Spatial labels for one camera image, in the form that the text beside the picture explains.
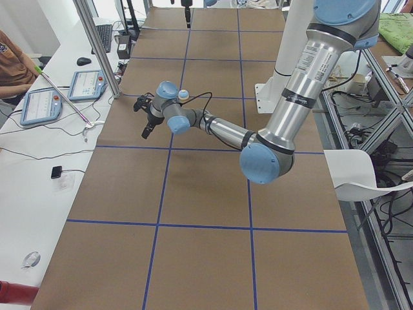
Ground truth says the metal grabber stick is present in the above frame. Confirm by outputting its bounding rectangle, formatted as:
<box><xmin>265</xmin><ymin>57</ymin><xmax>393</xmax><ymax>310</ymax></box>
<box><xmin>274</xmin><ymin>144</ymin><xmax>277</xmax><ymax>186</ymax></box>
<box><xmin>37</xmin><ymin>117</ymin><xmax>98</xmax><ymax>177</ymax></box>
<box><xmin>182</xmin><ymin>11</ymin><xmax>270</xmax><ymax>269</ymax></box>
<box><xmin>34</xmin><ymin>65</ymin><xmax>105</xmax><ymax>143</ymax></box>

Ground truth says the right teach pendant tablet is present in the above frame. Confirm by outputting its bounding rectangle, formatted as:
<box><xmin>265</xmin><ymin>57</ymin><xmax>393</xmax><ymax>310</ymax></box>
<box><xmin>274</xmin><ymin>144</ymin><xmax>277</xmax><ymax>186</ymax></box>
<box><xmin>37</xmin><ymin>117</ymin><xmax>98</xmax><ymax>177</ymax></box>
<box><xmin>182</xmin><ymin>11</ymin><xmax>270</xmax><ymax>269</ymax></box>
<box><xmin>68</xmin><ymin>70</ymin><xmax>107</xmax><ymax>101</ymax></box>

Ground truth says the black computer mouse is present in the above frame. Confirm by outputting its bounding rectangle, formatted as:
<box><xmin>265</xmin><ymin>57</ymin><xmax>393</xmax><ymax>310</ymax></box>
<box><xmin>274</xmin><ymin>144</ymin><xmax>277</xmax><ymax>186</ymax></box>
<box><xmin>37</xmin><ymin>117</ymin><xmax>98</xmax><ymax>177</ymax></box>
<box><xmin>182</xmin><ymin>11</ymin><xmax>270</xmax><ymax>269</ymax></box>
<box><xmin>76</xmin><ymin>57</ymin><xmax>92</xmax><ymax>67</ymax></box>

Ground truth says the small black square device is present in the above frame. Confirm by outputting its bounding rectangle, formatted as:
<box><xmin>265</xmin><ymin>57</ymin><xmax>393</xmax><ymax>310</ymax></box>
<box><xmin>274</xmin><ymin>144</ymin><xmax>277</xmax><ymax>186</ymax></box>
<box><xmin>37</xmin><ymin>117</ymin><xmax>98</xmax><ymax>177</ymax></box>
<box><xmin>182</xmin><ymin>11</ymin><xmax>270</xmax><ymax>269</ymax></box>
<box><xmin>51</xmin><ymin>165</ymin><xmax>63</xmax><ymax>179</ymax></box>

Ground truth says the black power adapter box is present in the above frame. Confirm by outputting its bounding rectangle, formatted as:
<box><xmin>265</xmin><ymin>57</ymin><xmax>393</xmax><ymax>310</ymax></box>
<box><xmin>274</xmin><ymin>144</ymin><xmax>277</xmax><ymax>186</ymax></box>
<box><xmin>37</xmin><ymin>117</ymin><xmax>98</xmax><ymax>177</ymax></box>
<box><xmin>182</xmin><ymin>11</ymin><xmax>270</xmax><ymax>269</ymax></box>
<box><xmin>117</xmin><ymin>36</ymin><xmax>132</xmax><ymax>59</ymax></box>

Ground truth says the cardboard box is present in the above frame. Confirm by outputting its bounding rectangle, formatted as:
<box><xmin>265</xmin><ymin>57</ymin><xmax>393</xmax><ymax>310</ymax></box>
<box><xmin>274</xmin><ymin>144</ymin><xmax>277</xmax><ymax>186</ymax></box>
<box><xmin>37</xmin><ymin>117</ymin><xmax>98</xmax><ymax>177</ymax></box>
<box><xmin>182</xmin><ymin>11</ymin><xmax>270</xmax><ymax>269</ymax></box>
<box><xmin>344</xmin><ymin>74</ymin><xmax>367</xmax><ymax>95</ymax></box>

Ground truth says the left teach pendant tablet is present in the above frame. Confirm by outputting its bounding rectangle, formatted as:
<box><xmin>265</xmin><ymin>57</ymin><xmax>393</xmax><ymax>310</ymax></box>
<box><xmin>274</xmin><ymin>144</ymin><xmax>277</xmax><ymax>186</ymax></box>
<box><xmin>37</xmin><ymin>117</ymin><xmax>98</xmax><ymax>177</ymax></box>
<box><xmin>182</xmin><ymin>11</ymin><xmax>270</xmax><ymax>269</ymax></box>
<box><xmin>20</xmin><ymin>88</ymin><xmax>63</xmax><ymax>127</ymax></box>

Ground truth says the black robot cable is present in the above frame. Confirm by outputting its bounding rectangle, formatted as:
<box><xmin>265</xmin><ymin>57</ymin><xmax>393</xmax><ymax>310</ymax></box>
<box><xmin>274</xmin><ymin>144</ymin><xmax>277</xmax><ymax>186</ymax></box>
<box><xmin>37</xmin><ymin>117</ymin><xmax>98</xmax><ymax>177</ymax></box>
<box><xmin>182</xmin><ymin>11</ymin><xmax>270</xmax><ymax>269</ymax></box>
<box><xmin>180</xmin><ymin>92</ymin><xmax>214</xmax><ymax>130</ymax></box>

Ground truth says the person in brown shirt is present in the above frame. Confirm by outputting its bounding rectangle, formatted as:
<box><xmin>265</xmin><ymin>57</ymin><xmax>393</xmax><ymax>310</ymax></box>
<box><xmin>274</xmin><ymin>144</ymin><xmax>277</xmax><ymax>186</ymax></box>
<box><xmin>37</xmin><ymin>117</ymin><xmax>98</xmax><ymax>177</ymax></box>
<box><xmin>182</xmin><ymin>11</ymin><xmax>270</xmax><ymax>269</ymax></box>
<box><xmin>1</xmin><ymin>31</ymin><xmax>39</xmax><ymax>105</ymax></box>

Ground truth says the aluminium frame post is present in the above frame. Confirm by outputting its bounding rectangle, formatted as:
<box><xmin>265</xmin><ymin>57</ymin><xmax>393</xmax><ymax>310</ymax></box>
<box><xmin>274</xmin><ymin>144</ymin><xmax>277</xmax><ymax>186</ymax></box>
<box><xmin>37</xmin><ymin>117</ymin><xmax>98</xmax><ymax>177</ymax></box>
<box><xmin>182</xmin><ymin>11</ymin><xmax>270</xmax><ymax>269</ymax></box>
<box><xmin>73</xmin><ymin>0</ymin><xmax>121</xmax><ymax>99</ymax></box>

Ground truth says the black keyboard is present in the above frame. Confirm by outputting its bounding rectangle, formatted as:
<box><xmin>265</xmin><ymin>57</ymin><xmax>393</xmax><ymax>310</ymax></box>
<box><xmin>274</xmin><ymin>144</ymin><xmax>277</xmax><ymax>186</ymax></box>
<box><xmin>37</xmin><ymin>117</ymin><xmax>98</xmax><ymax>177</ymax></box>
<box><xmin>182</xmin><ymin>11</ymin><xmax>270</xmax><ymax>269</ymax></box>
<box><xmin>96</xmin><ymin>24</ymin><xmax>113</xmax><ymax>53</ymax></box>

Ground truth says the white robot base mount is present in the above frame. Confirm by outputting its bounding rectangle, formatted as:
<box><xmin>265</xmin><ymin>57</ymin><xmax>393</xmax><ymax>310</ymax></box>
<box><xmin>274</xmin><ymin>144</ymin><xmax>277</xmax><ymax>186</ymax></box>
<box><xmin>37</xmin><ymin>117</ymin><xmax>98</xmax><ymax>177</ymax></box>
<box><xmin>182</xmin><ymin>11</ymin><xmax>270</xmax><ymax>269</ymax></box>
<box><xmin>255</xmin><ymin>14</ymin><xmax>291</xmax><ymax>114</ymax></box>

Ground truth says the green cloth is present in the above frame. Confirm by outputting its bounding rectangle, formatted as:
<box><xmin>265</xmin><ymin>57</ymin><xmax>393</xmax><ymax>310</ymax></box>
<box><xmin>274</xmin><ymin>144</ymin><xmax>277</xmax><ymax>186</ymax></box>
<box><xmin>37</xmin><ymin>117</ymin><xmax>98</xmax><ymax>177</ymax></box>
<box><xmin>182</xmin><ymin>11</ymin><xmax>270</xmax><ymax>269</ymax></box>
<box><xmin>379</xmin><ymin>13</ymin><xmax>412</xmax><ymax>54</ymax></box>

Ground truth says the clear plastic bag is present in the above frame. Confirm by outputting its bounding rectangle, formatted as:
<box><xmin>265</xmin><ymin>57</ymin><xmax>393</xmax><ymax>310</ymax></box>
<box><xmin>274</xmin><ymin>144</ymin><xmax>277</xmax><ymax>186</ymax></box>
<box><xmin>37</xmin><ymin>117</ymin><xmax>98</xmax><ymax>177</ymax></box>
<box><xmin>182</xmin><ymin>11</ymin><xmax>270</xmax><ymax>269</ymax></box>
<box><xmin>21</xmin><ymin>251</ymin><xmax>41</xmax><ymax>269</ymax></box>

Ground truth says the teach pendant tablet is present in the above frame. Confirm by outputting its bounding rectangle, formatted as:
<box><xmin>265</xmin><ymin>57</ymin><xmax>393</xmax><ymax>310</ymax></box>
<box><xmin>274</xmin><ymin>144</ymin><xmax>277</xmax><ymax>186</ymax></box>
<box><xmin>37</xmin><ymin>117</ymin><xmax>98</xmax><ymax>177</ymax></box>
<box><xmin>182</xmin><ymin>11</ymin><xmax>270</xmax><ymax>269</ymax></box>
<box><xmin>20</xmin><ymin>88</ymin><xmax>63</xmax><ymax>127</ymax></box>
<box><xmin>68</xmin><ymin>70</ymin><xmax>107</xmax><ymax>101</ymax></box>

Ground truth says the light blue call bell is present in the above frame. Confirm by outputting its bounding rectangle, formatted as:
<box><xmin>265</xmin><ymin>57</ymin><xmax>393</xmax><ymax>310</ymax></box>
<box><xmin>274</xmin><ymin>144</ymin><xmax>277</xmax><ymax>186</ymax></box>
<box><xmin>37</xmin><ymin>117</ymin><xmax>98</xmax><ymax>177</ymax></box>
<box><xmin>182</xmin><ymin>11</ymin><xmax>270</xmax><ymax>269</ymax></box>
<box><xmin>178</xmin><ymin>89</ymin><xmax>190</xmax><ymax>101</ymax></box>

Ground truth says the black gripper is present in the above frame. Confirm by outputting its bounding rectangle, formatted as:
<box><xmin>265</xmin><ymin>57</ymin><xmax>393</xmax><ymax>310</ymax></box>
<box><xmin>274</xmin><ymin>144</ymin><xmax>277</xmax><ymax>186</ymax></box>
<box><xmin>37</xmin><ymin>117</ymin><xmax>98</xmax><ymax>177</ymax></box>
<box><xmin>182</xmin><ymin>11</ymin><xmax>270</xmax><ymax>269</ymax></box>
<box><xmin>181</xmin><ymin>0</ymin><xmax>192</xmax><ymax>28</ymax></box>
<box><xmin>141</xmin><ymin>108</ymin><xmax>165</xmax><ymax>140</ymax></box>

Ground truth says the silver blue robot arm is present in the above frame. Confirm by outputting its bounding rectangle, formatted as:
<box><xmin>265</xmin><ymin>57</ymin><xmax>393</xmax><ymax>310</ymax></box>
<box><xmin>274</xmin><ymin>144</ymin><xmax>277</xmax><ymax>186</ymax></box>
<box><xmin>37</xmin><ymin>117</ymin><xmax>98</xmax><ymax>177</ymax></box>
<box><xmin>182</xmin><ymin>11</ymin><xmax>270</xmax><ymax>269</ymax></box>
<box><xmin>133</xmin><ymin>1</ymin><xmax>381</xmax><ymax>184</ymax></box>

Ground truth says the red object at edge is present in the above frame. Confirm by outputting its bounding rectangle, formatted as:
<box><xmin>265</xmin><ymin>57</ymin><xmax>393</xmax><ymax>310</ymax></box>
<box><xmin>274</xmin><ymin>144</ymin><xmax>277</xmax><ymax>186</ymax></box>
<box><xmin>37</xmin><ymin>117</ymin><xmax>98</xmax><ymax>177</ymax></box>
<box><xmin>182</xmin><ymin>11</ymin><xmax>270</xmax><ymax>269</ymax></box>
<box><xmin>0</xmin><ymin>281</ymin><xmax>39</xmax><ymax>305</ymax></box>

